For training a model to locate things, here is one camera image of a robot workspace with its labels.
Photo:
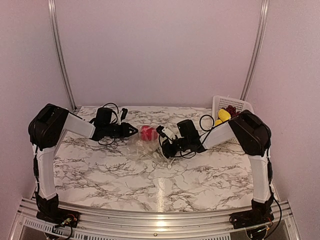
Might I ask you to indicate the fake red grapes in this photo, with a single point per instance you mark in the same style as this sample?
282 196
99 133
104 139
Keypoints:
232 110

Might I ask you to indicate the fake red apple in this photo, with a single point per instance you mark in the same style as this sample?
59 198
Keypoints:
148 133

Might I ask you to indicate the clear zip top bag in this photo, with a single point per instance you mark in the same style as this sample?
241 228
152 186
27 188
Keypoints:
147 150

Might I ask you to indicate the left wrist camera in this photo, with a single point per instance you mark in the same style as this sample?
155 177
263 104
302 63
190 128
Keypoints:
122 115

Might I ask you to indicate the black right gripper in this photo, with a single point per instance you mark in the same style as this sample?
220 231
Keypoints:
167 149

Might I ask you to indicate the aluminium corner post left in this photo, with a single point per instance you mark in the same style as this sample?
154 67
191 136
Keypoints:
59 51

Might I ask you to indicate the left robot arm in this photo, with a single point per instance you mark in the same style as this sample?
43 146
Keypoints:
45 132

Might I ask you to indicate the aluminium front rail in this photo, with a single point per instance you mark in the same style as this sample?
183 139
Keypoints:
106 224

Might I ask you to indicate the white perforated plastic basket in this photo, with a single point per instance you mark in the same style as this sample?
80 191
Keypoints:
221 102

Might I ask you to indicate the fake yellow lemon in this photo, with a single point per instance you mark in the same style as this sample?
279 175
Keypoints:
218 122

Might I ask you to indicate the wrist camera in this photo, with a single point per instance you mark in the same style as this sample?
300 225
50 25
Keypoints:
165 132
122 115

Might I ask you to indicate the fake yellow banana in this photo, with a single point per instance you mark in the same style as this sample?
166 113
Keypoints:
224 115

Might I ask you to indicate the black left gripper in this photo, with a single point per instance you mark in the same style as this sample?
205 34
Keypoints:
125 130

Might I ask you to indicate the aluminium corner post right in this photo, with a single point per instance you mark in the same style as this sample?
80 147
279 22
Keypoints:
260 34

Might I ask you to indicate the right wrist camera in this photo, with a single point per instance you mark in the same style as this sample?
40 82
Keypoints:
165 132

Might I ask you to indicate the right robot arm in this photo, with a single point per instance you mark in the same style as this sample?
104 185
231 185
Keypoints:
245 133

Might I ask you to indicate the aluminium corner post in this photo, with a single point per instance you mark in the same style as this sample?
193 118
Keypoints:
59 51
260 34

